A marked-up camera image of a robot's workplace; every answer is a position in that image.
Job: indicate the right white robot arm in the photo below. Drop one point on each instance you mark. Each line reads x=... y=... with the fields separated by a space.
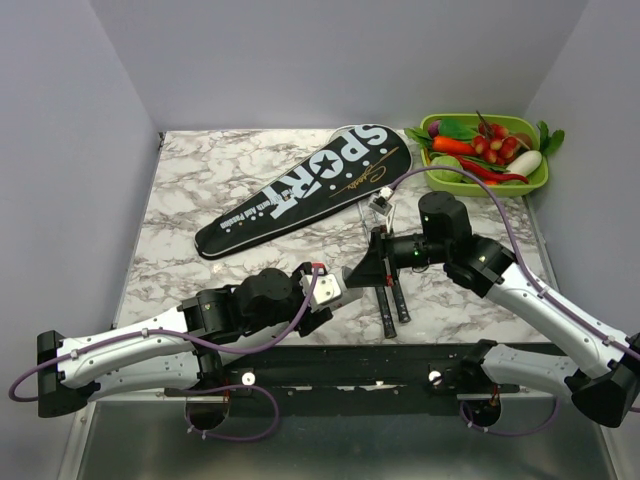
x=598 y=369

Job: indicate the red toy chili pepper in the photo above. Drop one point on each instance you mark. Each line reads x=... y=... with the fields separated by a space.
x=485 y=174

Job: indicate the white shuttlecock tube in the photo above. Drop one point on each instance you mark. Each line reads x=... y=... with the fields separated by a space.
x=347 y=295

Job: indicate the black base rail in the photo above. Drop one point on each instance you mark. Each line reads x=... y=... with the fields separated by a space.
x=351 y=380

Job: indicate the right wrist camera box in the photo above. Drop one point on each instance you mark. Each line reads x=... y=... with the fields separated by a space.
x=380 y=202

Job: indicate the orange toy carrot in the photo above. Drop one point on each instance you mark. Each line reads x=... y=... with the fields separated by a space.
x=443 y=144

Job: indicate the red toy cherry bunch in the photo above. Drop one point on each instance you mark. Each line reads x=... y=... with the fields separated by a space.
x=494 y=144

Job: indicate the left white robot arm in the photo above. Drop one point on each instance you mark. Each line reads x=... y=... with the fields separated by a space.
x=186 y=346

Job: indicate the white toy radish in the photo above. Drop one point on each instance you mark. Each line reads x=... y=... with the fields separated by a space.
x=526 y=163

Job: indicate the purple toy onion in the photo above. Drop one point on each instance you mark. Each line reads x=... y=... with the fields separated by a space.
x=433 y=128

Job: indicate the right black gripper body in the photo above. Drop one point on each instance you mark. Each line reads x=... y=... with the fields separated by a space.
x=383 y=244

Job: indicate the badminton racket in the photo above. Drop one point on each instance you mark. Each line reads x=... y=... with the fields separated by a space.
x=396 y=290
x=389 y=331

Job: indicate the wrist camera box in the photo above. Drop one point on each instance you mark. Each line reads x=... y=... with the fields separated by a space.
x=328 y=292
x=380 y=202

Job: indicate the black sport racket bag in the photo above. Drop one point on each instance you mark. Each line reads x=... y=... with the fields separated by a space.
x=353 y=165

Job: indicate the green toy leaf outside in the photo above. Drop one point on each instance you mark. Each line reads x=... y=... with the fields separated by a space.
x=550 y=142

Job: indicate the right badminton racket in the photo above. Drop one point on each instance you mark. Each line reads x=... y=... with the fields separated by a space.
x=396 y=290

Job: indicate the left badminton racket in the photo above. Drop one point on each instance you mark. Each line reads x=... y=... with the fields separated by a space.
x=389 y=331

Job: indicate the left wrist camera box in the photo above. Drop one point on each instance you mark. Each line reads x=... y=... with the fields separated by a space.
x=328 y=292

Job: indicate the green plastic basket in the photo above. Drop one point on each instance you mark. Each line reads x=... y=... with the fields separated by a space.
x=537 y=179

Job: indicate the green toy cabbage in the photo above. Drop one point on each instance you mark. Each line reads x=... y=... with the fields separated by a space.
x=447 y=169

